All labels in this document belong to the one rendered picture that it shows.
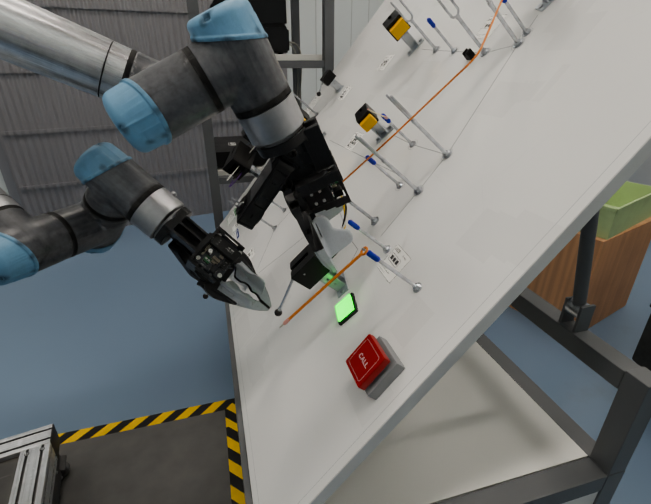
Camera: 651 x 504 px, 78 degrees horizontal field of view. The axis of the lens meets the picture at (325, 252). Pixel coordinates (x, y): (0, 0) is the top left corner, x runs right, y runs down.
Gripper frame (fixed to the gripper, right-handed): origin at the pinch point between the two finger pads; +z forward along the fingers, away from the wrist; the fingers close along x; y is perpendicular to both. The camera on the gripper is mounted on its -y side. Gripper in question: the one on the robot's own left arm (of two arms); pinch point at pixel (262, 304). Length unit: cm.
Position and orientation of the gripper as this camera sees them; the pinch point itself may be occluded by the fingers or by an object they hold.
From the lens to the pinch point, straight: 70.2
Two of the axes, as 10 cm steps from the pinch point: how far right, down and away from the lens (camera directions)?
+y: 3.7, -1.9, -9.1
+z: 7.4, 6.6, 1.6
